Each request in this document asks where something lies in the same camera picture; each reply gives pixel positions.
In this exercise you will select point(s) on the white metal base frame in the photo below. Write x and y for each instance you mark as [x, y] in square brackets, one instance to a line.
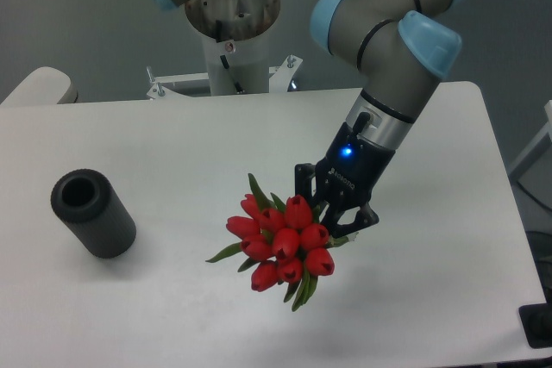
[280, 79]

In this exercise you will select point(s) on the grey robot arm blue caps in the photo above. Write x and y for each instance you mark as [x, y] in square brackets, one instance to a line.
[396, 44]

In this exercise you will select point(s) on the dark grey ribbed vase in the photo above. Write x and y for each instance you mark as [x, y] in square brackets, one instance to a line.
[86, 202]

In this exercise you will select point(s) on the black device at table edge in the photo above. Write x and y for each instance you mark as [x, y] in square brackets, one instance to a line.
[536, 321]

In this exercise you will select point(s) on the red tulip bouquet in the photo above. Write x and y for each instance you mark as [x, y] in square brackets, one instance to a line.
[284, 242]

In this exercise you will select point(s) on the beige chair backrest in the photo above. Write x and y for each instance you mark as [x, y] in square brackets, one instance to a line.
[43, 86]

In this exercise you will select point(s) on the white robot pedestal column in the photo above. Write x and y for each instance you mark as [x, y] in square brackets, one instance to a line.
[234, 33]

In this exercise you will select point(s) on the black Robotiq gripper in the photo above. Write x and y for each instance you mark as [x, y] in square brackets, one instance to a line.
[344, 179]

